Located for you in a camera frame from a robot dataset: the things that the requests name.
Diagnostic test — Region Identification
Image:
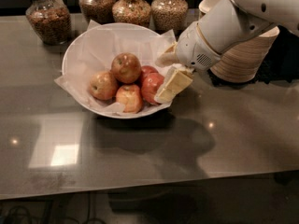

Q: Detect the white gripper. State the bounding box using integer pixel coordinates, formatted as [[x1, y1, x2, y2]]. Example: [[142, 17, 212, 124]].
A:
[[154, 21, 221, 104]]

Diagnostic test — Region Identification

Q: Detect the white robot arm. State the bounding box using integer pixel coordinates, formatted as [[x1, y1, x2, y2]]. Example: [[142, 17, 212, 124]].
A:
[[156, 0, 299, 73]]

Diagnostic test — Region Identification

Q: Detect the red right apple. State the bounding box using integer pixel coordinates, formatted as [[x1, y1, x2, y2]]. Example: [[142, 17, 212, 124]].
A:
[[141, 73, 164, 105]]

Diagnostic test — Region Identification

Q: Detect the red back apple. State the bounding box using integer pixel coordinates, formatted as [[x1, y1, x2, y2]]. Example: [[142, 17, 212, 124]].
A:
[[138, 65, 157, 83]]

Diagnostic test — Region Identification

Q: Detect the dark red top apple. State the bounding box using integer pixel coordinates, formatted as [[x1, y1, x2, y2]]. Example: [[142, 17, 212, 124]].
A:
[[111, 52, 141, 84]]

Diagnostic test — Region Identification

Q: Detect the yellow-red front apple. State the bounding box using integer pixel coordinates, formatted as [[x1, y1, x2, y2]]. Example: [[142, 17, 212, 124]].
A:
[[116, 84, 143, 113]]

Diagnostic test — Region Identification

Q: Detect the yellow-red apple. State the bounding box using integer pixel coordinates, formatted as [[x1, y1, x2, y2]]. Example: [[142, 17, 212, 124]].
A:
[[116, 84, 143, 113], [89, 71, 119, 101]]

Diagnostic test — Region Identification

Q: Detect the white bowl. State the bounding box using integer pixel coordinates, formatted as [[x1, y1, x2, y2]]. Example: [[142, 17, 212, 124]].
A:
[[61, 22, 184, 119]]

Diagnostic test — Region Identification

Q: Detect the yellow-red left apple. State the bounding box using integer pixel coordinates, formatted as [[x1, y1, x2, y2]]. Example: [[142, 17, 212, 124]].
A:
[[89, 71, 119, 101]]

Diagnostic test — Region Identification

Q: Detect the glass cereal jar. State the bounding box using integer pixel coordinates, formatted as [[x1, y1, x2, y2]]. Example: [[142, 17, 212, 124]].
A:
[[151, 0, 188, 34], [78, 0, 116, 24], [25, 0, 71, 45], [112, 0, 151, 27]]

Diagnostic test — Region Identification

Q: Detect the front stack of paper bowls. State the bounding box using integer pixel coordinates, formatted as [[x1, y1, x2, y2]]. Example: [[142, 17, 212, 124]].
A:
[[210, 26, 279, 83]]

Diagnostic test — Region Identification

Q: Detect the white paper liner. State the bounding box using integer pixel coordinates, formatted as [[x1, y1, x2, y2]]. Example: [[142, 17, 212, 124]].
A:
[[53, 20, 181, 114]]

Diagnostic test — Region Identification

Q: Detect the left glass cereal jar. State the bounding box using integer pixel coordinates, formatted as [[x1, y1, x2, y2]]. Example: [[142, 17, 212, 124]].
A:
[[25, 0, 71, 45]]

